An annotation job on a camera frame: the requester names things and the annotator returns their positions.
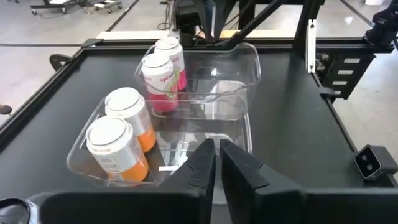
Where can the black post with white strip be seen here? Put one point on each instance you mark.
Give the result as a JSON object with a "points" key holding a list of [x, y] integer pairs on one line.
{"points": [[312, 12]]}

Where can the black diagonal frame strut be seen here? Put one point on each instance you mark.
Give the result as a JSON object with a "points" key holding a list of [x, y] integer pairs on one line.
{"points": [[252, 25]]}

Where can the black box with white labels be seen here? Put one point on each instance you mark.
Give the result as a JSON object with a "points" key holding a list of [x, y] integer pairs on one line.
{"points": [[363, 71]]}

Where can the pink and white soda can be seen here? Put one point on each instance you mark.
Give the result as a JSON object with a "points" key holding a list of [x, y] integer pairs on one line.
{"points": [[174, 54], [160, 84]]}

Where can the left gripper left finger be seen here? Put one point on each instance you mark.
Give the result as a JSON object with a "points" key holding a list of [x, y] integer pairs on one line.
{"points": [[186, 186]]}

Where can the light wooden base board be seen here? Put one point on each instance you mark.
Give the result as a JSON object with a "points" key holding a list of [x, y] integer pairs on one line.
{"points": [[133, 34]]}

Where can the black table-level camera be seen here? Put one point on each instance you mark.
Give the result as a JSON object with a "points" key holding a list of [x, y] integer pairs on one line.
{"points": [[370, 161]]}

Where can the orange and white soda can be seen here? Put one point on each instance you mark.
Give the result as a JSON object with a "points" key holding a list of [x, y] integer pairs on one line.
{"points": [[130, 109], [115, 149]]}

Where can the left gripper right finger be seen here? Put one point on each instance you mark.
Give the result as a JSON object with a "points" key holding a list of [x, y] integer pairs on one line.
{"points": [[248, 186]]}

